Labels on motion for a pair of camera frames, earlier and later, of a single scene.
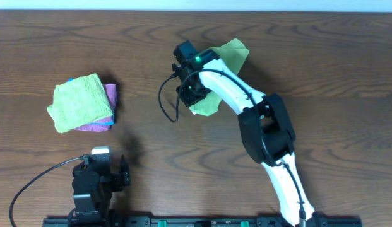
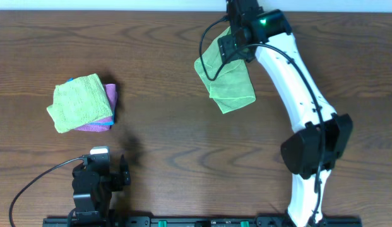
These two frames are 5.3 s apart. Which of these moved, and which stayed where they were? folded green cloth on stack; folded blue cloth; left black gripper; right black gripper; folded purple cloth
Moved: right black gripper
Stayed: folded blue cloth; left black gripper; folded purple cloth; folded green cloth on stack
